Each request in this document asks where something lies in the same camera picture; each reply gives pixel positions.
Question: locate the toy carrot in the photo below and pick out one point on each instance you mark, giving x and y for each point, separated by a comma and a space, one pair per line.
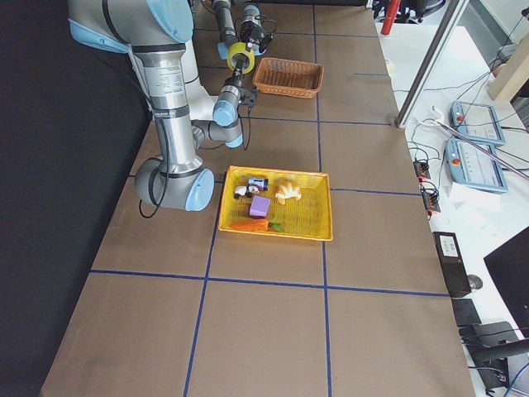
257, 225

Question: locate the toy croissant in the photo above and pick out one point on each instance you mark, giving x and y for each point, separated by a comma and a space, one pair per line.
287, 190

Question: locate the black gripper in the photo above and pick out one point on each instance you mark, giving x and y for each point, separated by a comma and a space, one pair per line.
236, 78
249, 29

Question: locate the red cylinder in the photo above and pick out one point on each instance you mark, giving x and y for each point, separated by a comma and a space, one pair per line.
391, 11

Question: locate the yellow tape roll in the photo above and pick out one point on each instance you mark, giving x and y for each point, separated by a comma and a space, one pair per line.
241, 51

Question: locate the brown wicker basket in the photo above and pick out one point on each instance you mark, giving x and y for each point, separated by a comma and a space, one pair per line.
293, 78

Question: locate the upper teach pendant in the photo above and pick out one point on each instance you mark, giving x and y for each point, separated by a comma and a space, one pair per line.
477, 122

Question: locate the aluminium frame post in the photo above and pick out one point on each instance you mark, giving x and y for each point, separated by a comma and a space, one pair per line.
439, 42

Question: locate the black monitor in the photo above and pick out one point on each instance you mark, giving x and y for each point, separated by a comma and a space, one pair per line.
508, 268

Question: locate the black monitor stand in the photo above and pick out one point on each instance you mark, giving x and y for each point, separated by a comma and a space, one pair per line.
495, 344

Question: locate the toy panda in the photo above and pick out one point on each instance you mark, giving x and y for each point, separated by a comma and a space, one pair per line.
245, 191

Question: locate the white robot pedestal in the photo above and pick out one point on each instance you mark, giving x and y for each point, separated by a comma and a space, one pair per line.
200, 102

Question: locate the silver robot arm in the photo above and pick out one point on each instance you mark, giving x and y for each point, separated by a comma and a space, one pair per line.
235, 20
157, 37

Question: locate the lower teach pendant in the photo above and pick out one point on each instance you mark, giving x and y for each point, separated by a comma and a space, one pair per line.
469, 166

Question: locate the black power strip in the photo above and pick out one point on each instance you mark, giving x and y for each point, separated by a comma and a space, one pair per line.
429, 192

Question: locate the yellow wicker basket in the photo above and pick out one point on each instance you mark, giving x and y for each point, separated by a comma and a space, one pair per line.
309, 218

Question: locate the purple foam block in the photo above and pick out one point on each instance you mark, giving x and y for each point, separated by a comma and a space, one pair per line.
259, 207

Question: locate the black power box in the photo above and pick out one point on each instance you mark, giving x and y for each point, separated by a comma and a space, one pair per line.
452, 265

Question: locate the teach pendant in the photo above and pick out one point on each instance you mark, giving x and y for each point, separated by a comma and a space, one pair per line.
469, 166
477, 122

